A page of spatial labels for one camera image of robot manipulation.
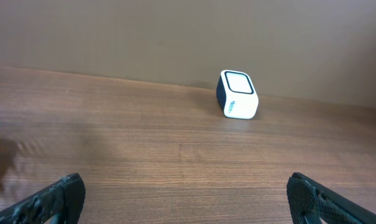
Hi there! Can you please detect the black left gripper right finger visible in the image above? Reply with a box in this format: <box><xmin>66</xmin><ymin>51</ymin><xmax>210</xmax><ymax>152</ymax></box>
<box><xmin>287</xmin><ymin>172</ymin><xmax>376</xmax><ymax>224</ymax></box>

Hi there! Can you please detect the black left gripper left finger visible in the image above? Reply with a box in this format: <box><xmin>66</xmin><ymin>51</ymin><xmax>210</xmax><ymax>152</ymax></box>
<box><xmin>0</xmin><ymin>173</ymin><xmax>86</xmax><ymax>224</ymax></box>

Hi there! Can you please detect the white barcode scanner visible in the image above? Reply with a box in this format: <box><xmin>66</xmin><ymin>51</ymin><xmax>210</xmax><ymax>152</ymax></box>
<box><xmin>216</xmin><ymin>70</ymin><xmax>259</xmax><ymax>119</ymax></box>

